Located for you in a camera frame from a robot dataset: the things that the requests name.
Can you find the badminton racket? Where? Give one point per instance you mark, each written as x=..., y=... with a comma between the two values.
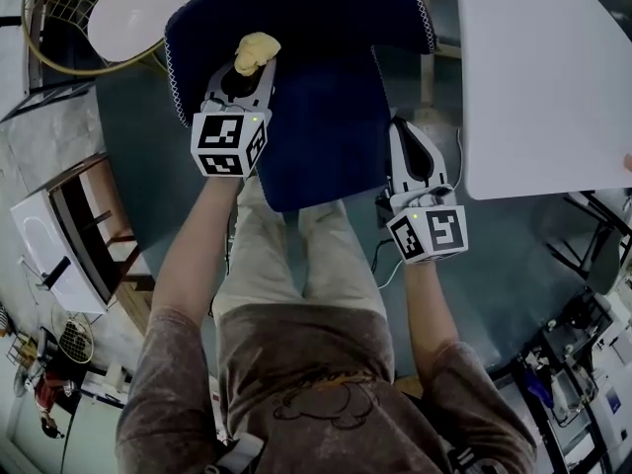
x=76, y=343

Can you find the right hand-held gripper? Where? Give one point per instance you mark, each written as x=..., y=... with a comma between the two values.
x=437, y=232

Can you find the white rectangular table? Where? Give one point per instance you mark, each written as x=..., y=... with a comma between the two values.
x=538, y=82

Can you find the white oval table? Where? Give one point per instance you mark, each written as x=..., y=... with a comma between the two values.
x=143, y=13

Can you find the yellow cloth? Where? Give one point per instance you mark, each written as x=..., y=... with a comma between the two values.
x=254, y=52

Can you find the person's beige trousers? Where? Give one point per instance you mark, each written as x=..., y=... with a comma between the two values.
x=266, y=260

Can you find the person's right forearm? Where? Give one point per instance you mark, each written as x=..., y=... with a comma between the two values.
x=429, y=304

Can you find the person's brown printed t-shirt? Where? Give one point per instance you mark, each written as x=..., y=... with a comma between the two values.
x=316, y=393

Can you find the red bag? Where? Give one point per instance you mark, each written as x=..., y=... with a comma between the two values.
x=49, y=393

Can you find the cluttered equipment rack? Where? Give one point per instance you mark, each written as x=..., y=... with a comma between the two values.
x=577, y=363

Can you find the dark blue padded chair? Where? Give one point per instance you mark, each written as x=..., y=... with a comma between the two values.
x=321, y=116

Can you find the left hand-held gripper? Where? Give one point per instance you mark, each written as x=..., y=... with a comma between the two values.
x=219, y=141

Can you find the black metal chair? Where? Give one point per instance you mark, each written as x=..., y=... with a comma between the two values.
x=605, y=260

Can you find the wooden chair frame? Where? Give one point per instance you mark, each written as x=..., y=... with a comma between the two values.
x=426, y=67

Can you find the person's left forearm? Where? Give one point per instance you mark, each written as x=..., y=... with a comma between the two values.
x=190, y=255

